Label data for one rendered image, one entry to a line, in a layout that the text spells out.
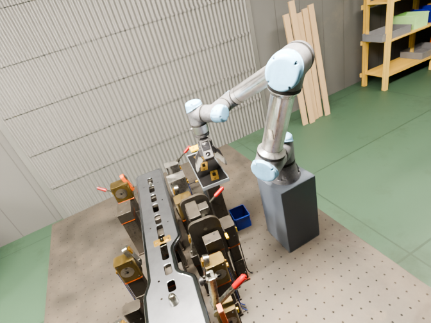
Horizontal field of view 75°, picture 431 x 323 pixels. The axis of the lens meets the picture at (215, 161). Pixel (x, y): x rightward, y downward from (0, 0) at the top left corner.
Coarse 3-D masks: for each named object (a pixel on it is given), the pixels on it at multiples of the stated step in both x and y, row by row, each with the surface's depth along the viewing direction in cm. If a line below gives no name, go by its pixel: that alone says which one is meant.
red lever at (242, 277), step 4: (240, 276) 91; (244, 276) 90; (236, 280) 91; (240, 280) 90; (244, 280) 90; (232, 284) 92; (236, 284) 91; (240, 284) 90; (228, 288) 92; (232, 288) 91; (236, 288) 91; (224, 292) 93; (228, 292) 91; (232, 292) 91; (224, 296) 92; (228, 296) 92; (220, 300) 92; (224, 300) 92
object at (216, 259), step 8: (208, 256) 110; (216, 256) 109; (216, 264) 106; (224, 264) 107; (216, 272) 108; (224, 272) 109; (216, 280) 110; (224, 280) 111; (232, 280) 115; (224, 288) 114; (232, 296) 118; (240, 312) 124
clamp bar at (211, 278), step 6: (210, 270) 87; (210, 276) 86; (216, 276) 86; (210, 282) 85; (210, 288) 86; (216, 288) 87; (210, 294) 91; (216, 294) 88; (210, 300) 93; (216, 300) 89; (216, 306) 91
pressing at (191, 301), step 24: (144, 192) 173; (168, 192) 167; (144, 216) 153; (168, 216) 148; (144, 240) 138; (168, 264) 122; (168, 288) 111; (192, 288) 108; (144, 312) 105; (168, 312) 102; (192, 312) 100
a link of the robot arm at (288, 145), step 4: (288, 132) 126; (288, 136) 122; (288, 140) 121; (292, 140) 124; (284, 144) 121; (288, 144) 122; (292, 144) 125; (288, 148) 122; (292, 148) 125; (288, 152) 122; (292, 152) 126; (288, 156) 122; (292, 156) 127; (288, 160) 126; (292, 160) 128
